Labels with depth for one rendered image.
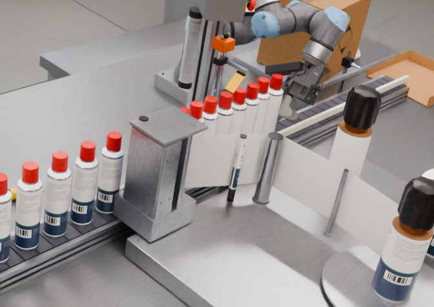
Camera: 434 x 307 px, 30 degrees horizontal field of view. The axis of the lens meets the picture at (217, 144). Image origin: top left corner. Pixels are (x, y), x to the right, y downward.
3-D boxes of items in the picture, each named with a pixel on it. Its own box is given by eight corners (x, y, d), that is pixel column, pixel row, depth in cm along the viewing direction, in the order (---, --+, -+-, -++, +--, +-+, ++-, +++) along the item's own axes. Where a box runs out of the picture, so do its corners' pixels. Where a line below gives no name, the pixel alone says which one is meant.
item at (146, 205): (150, 243, 182) (165, 146, 169) (112, 214, 189) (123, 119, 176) (193, 221, 192) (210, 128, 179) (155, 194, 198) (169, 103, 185)
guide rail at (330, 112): (190, 179, 204) (192, 173, 203) (187, 178, 205) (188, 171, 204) (408, 81, 278) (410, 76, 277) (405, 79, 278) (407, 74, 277)
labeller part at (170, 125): (163, 147, 170) (164, 143, 169) (128, 123, 175) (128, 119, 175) (208, 129, 179) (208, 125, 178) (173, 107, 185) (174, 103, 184)
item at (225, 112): (214, 169, 213) (227, 101, 203) (200, 159, 216) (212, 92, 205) (227, 163, 217) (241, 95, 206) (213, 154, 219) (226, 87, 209)
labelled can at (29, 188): (23, 254, 172) (28, 175, 162) (9, 242, 175) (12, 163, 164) (43, 245, 176) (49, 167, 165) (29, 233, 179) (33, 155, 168)
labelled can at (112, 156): (104, 218, 188) (113, 143, 177) (90, 207, 190) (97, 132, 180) (121, 210, 191) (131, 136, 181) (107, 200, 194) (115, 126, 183)
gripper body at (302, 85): (301, 102, 223) (322, 63, 222) (277, 89, 227) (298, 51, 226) (312, 108, 229) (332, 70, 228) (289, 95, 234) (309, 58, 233)
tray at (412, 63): (427, 107, 278) (431, 97, 276) (365, 76, 291) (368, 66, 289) (467, 86, 298) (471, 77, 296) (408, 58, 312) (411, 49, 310)
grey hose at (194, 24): (184, 90, 206) (196, 13, 195) (174, 84, 208) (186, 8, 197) (194, 86, 209) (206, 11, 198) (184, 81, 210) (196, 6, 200)
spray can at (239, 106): (224, 162, 217) (237, 95, 206) (214, 152, 220) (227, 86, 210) (240, 159, 219) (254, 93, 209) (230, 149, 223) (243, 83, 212)
